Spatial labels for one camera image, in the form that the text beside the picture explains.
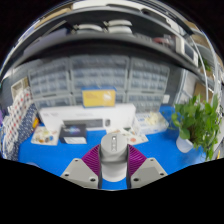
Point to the dark shelf unit with items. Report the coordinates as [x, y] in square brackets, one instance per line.
[100, 41]

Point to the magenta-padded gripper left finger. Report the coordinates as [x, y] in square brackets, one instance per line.
[78, 171]

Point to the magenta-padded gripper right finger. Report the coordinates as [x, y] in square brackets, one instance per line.
[148, 170]

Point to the green plant in white pot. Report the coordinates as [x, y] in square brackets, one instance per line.
[195, 123]

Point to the white computer mouse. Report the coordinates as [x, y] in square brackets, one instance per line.
[113, 153]

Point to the red blue checked cloth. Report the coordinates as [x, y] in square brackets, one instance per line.
[18, 116]

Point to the small black box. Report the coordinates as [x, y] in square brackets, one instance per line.
[72, 131]

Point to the beige woven basket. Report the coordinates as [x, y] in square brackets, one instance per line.
[19, 88]

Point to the yellow card with blue frame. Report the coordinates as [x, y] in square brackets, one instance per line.
[98, 97]

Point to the long white keyboard box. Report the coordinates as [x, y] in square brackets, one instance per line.
[53, 115]

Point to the white and blue tissue box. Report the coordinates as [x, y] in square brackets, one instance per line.
[151, 122]

